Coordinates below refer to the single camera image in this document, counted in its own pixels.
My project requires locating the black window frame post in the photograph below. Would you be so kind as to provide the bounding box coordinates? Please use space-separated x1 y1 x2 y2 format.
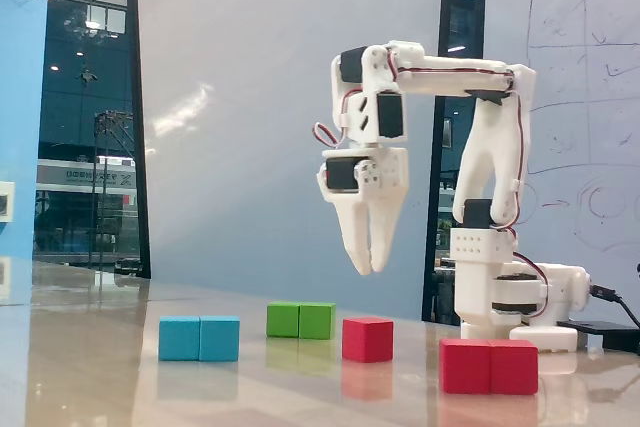
123 0 152 279

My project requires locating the long blue block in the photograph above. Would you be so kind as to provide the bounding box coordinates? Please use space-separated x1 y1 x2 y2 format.
158 315 241 363

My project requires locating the whiteboard with drawn grid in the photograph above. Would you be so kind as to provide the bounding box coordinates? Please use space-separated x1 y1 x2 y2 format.
479 0 640 328

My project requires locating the white wall socket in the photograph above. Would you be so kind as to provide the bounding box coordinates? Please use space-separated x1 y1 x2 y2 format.
0 180 16 223

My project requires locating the dark scaffold tower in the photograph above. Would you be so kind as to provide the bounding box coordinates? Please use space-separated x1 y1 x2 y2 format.
91 109 137 268

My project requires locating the forearm servo wire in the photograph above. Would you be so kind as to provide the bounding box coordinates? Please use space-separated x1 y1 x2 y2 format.
383 48 519 94

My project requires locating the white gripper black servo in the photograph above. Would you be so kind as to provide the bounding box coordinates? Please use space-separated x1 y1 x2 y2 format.
316 145 411 277

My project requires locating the small red cube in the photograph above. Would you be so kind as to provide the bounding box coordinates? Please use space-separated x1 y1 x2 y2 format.
341 316 395 364

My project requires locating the black plug cable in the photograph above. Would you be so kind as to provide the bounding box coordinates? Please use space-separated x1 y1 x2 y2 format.
588 284 640 329

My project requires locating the long green block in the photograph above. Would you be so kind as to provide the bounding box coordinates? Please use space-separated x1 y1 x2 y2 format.
265 301 337 341

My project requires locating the gripper servo wire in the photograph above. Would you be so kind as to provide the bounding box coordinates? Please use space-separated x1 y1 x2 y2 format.
313 89 352 150

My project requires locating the base servo wire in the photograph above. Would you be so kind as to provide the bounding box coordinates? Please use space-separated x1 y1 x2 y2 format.
512 249 552 321

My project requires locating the upper arm servo wire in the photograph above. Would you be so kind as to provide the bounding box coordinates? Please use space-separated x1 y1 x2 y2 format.
499 81 533 244

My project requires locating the flat black box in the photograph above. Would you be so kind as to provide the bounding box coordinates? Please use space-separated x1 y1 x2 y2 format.
556 319 640 354

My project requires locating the long red block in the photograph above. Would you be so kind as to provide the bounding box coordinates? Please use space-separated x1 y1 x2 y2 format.
438 338 540 396

